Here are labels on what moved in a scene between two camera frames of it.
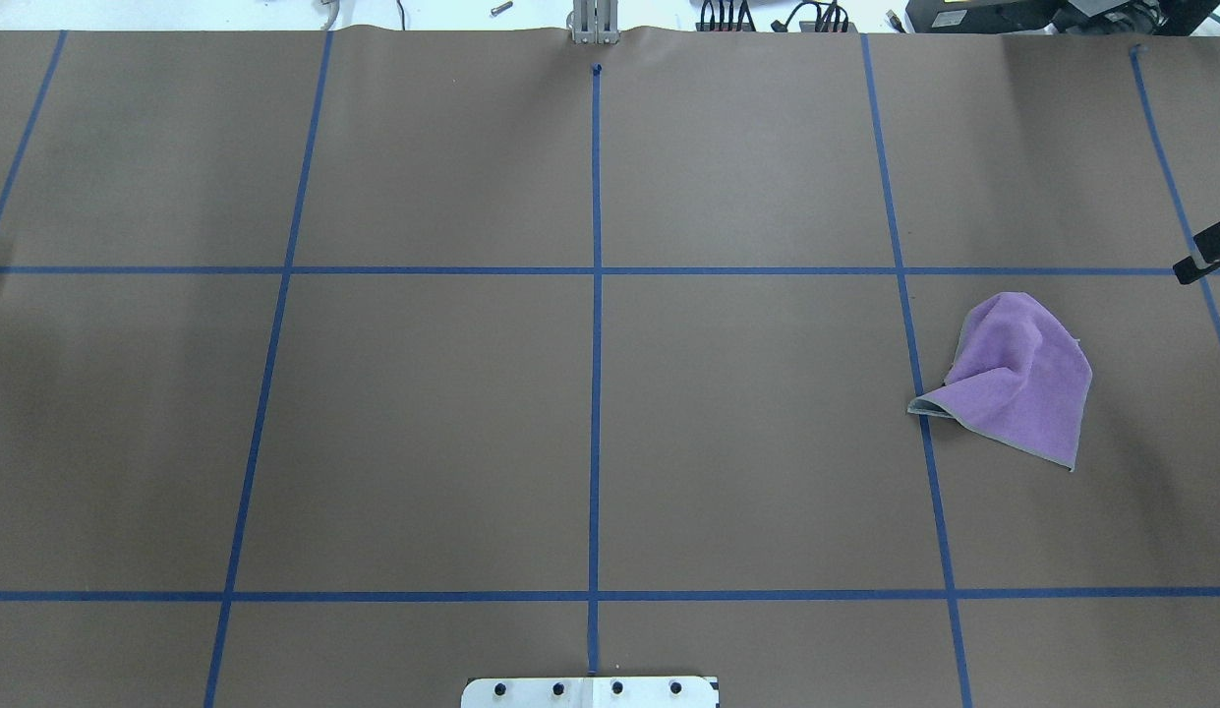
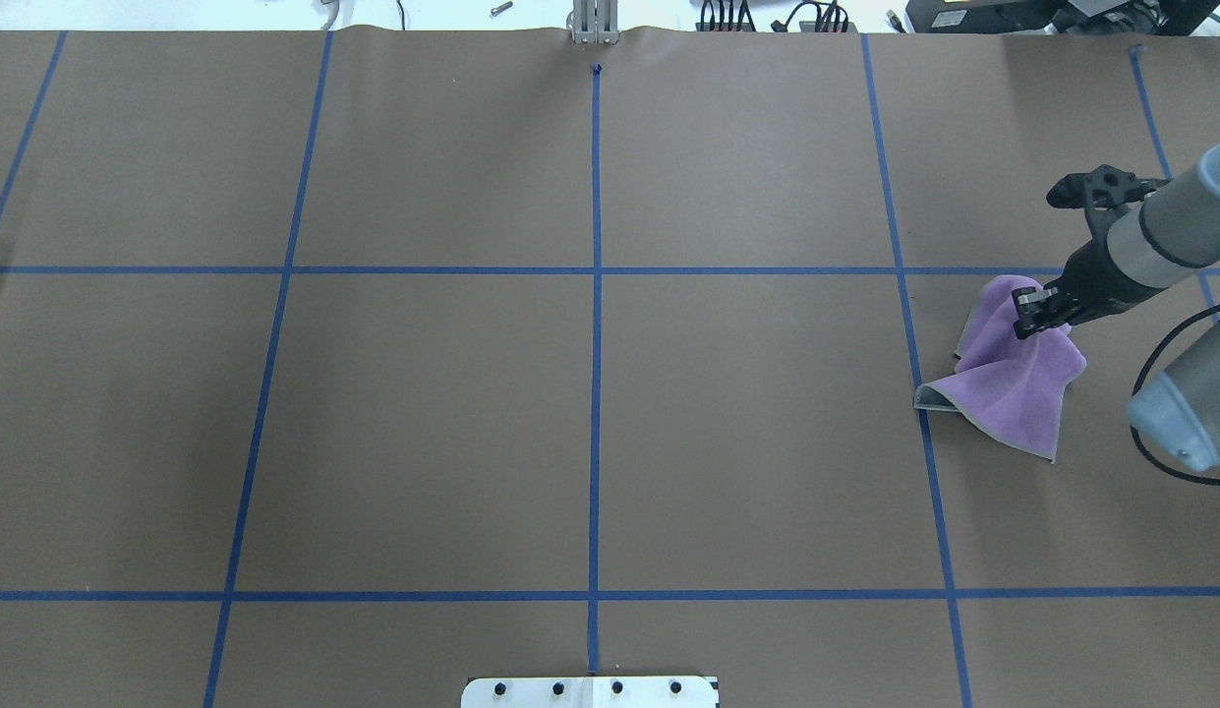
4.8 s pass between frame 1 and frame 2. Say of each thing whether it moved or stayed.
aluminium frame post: stayed
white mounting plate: stayed
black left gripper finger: moved
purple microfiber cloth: moved
